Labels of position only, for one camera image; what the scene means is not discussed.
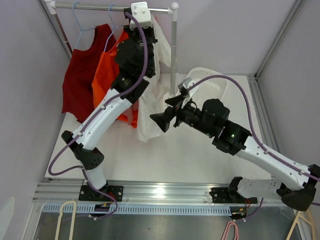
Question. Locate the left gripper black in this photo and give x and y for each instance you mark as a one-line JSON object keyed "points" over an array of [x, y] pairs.
{"points": [[131, 32]]}

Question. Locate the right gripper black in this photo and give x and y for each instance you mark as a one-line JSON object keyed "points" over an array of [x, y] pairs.
{"points": [[163, 119]]}

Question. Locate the white t shirt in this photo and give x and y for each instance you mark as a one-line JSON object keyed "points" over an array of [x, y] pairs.
{"points": [[152, 101]]}

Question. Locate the pink t shirt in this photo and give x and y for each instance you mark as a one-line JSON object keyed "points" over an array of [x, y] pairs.
{"points": [[132, 113]]}

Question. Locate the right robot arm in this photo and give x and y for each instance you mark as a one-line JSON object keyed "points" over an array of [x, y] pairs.
{"points": [[292, 183]]}

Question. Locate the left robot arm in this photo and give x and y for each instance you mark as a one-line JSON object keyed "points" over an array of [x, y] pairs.
{"points": [[135, 59]]}

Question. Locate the orange t shirt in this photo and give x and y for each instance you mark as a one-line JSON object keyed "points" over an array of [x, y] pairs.
{"points": [[107, 69]]}

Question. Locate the blue hanger left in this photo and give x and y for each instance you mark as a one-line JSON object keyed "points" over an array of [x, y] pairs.
{"points": [[81, 29]]}

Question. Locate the dark red t shirt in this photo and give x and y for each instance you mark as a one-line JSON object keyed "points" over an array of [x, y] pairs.
{"points": [[77, 88]]}

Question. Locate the beige hanger bottom right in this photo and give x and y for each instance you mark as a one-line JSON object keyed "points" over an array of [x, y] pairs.
{"points": [[303, 225]]}

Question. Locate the white plastic basket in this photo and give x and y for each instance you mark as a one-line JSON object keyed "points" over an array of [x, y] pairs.
{"points": [[213, 88]]}

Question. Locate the metal clothes rack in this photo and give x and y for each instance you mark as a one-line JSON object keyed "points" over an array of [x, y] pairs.
{"points": [[51, 6]]}

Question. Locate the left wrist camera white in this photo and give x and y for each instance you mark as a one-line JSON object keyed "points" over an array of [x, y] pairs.
{"points": [[141, 12]]}

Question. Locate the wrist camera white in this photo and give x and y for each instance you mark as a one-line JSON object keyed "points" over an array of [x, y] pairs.
{"points": [[141, 12], [187, 89]]}

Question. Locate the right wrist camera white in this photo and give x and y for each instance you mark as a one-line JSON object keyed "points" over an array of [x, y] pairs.
{"points": [[187, 89]]}

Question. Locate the aluminium rail frame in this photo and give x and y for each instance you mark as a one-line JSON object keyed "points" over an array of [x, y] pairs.
{"points": [[135, 192]]}

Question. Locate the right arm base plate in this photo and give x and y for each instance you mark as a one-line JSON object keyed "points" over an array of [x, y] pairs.
{"points": [[225, 196]]}

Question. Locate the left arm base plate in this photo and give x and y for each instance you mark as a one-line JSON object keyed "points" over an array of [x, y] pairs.
{"points": [[89, 195]]}

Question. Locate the slotted cable duct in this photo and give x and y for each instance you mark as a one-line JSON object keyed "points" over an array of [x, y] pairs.
{"points": [[140, 209]]}

